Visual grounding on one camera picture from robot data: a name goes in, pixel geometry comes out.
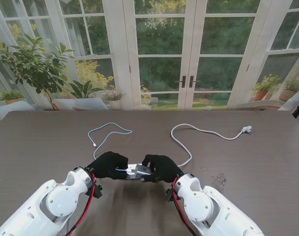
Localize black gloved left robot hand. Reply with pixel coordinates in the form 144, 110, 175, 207
86, 151, 129, 181

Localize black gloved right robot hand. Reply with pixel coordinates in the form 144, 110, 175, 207
140, 154, 184, 185

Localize grey charger adapter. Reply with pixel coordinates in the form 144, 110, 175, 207
135, 164, 154, 177

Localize light blue USB cable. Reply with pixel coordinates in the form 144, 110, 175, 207
87, 122, 134, 173

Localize white power strip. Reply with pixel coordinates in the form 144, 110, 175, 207
124, 163, 155, 181

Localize white power cord with plug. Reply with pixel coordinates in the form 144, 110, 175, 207
170, 123, 253, 168

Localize white planter box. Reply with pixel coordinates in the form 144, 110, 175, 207
52, 97, 109, 111

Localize flowering plant in white pot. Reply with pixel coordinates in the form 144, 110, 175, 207
104, 89, 127, 110

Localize broad leaf green plant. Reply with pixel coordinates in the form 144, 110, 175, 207
68, 80, 105, 99

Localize white glass door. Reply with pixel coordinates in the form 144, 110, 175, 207
188, 0, 275, 110
122, 0, 192, 110

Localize small bushy potted plant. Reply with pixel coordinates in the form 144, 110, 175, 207
0, 90, 26, 105

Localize plant in terracotta pot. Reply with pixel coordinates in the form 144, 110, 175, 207
251, 74, 282, 102

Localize tall leafy green plant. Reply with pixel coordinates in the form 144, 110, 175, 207
0, 34, 75, 111

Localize plant in tan pot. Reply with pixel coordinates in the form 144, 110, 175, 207
278, 74, 299, 102

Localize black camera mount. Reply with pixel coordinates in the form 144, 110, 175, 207
164, 187, 176, 203

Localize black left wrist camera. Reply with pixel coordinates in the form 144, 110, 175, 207
91, 182, 104, 200

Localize dark door handle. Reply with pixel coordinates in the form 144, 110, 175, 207
175, 75, 187, 88
188, 75, 201, 88

